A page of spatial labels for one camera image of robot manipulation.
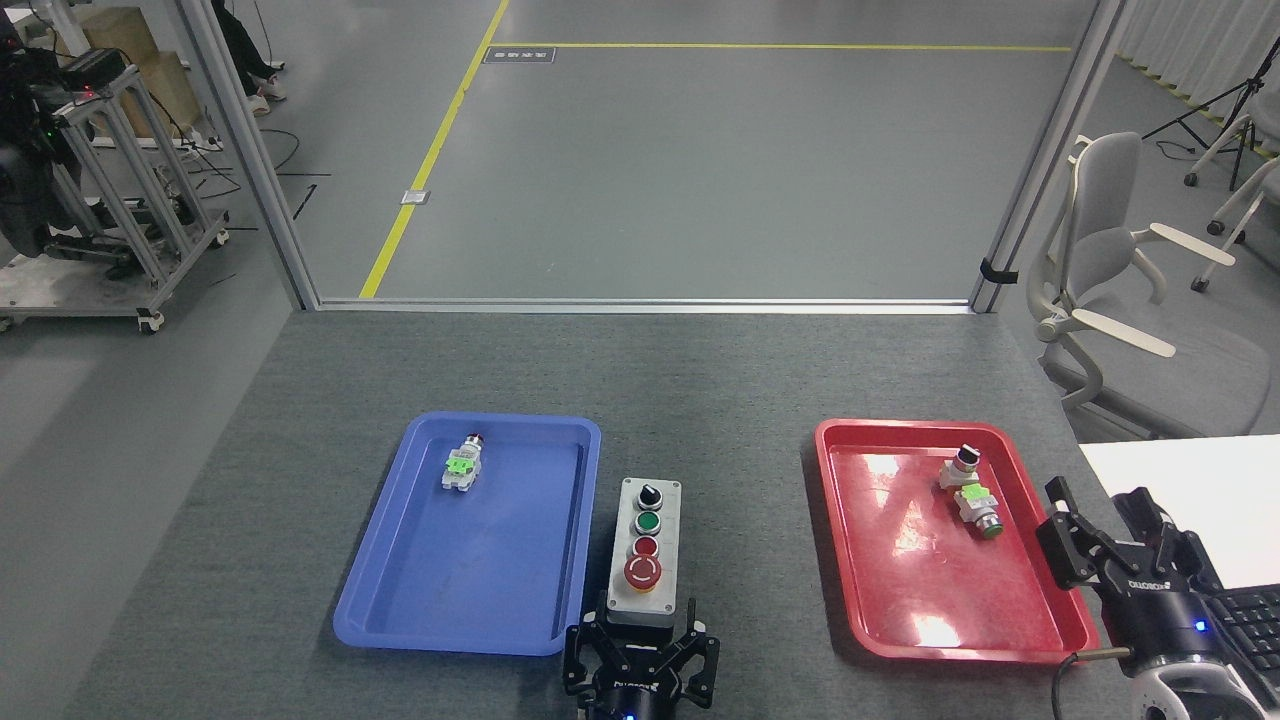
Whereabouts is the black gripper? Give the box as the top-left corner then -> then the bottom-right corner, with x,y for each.
562,590 -> 722,720
1036,476 -> 1230,674

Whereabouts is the grey four-button control box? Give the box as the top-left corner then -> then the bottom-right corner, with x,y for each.
606,477 -> 684,629

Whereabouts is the cardboard box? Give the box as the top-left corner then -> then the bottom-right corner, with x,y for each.
55,8 -> 201,136

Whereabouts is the white desk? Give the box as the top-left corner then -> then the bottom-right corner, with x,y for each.
1078,434 -> 1280,720

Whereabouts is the black keyboard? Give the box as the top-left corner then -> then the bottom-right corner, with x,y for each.
1205,585 -> 1280,706

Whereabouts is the blue plastic tray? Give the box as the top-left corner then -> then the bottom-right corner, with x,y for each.
332,413 -> 603,658

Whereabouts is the red plastic tray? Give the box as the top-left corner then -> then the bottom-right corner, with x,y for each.
813,418 -> 1101,664

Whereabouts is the grey office chair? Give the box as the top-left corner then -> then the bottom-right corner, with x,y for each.
1026,132 -> 1273,441

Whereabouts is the white office chair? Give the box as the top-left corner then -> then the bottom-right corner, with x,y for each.
1190,155 -> 1280,293
1183,110 -> 1263,188

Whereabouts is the black tripod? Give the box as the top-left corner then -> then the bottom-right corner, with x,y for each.
1142,38 -> 1280,161

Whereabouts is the white curtain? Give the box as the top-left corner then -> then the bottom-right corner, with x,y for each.
1115,0 -> 1280,131

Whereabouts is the person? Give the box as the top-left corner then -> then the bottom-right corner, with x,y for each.
212,0 -> 287,117

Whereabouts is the black machine on cart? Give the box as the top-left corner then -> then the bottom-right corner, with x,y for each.
0,0 -> 131,259

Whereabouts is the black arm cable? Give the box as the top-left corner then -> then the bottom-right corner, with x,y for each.
1050,648 -> 1132,720

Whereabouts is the green-head push button switch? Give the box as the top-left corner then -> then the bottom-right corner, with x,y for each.
955,484 -> 1005,541

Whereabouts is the black-knob selector switch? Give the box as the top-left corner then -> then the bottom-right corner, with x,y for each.
938,445 -> 983,491

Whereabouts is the red-head push button switch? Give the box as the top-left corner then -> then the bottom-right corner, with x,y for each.
441,434 -> 487,495

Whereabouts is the silver frame rail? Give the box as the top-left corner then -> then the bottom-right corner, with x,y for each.
318,297 -> 976,315

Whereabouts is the silver frame post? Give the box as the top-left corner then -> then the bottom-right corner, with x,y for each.
175,0 -> 323,311
968,0 -> 1131,314

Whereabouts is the black floor cable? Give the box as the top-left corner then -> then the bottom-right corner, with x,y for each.
190,125 -> 331,221

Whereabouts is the aluminium frame cart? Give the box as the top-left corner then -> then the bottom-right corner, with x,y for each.
0,65 -> 231,334

